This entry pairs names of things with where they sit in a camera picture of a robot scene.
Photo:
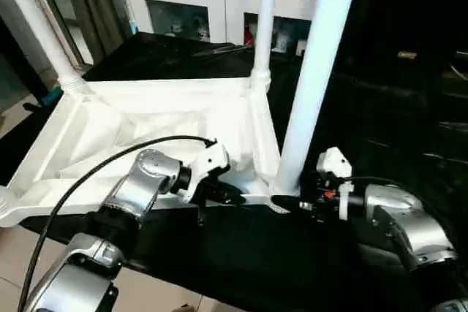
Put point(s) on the white plastic table top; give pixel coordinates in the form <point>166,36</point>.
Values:
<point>164,107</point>

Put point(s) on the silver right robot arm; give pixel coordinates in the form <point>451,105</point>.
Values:
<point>409,217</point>

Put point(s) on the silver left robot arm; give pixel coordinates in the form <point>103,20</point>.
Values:
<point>146,180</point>

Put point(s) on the black work mat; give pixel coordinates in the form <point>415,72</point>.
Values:
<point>256,261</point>

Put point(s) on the teal blue box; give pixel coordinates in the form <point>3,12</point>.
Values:
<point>49,95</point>

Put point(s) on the black stand foot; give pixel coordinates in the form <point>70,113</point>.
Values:
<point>33,106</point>

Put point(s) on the black cabinet with gold label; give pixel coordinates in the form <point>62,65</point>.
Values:
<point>402,5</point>

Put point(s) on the grey curtain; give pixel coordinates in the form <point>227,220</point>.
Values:
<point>95,5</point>

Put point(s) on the white sliding door frame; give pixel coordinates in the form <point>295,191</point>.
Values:
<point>58,16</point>

